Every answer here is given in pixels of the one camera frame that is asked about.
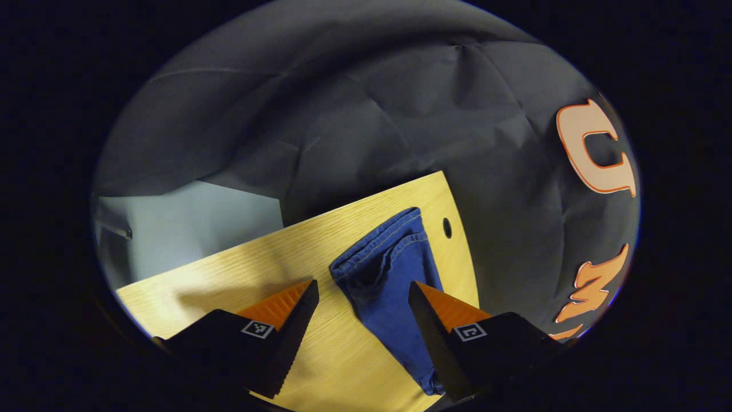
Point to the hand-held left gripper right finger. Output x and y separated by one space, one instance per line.
434 337

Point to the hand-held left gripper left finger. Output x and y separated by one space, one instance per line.
291 337

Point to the blue jeans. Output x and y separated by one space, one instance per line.
383 269

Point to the black backdrop cloth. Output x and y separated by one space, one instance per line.
372 103

